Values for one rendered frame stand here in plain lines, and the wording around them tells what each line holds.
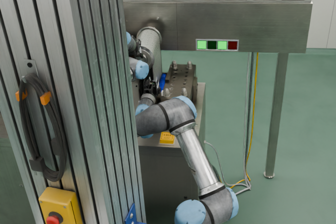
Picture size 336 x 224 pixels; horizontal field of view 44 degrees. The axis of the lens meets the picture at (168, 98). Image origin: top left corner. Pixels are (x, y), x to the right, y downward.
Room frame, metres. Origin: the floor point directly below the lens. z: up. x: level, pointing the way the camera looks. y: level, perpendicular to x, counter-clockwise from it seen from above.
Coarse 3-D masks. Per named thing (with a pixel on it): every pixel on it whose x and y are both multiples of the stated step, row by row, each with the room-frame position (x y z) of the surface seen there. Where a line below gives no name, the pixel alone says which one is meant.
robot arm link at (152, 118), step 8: (144, 112) 1.38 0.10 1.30; (152, 112) 1.36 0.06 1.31; (160, 112) 1.36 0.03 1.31; (136, 120) 1.38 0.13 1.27; (144, 120) 1.35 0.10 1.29; (152, 120) 1.34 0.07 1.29; (160, 120) 1.34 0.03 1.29; (136, 128) 1.37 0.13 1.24; (144, 128) 1.34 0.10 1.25; (152, 128) 1.33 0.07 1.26; (160, 128) 1.34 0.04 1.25
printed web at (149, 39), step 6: (144, 30) 2.19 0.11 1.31; (150, 30) 2.19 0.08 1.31; (138, 36) 2.15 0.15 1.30; (144, 36) 2.11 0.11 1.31; (150, 36) 2.12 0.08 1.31; (156, 36) 2.17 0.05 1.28; (144, 42) 2.03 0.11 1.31; (150, 42) 2.06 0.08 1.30; (156, 42) 2.12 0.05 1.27; (150, 48) 2.00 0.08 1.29; (156, 48) 2.09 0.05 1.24; (156, 54) 2.08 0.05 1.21
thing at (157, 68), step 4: (156, 60) 2.07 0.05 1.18; (160, 60) 2.19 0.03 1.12; (156, 64) 2.06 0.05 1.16; (160, 64) 2.18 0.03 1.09; (152, 68) 1.97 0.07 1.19; (156, 68) 2.05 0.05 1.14; (160, 68) 2.18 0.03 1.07; (156, 72) 2.05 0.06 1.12; (160, 72) 2.17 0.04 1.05; (156, 76) 2.04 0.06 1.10; (160, 76) 2.16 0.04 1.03
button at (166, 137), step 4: (164, 132) 1.74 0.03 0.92; (168, 132) 1.74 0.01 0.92; (160, 136) 1.71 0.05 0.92; (164, 136) 1.71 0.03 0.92; (168, 136) 1.71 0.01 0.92; (172, 136) 1.70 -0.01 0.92; (160, 140) 1.68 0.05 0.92; (164, 140) 1.68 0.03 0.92; (168, 140) 1.68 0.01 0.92; (172, 140) 1.67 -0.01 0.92
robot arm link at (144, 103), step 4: (140, 100) 1.73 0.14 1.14; (144, 100) 1.71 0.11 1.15; (148, 100) 1.72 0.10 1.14; (140, 104) 1.68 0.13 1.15; (144, 104) 1.68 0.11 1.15; (148, 104) 1.69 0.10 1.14; (152, 104) 1.72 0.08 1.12; (136, 108) 1.68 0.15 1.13; (140, 108) 1.65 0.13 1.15; (144, 108) 1.65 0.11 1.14; (136, 112) 1.64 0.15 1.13
